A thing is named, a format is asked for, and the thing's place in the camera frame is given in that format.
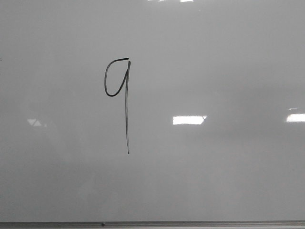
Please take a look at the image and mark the white whiteboard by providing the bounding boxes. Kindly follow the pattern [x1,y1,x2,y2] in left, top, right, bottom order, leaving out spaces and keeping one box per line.
[0,0,305,225]

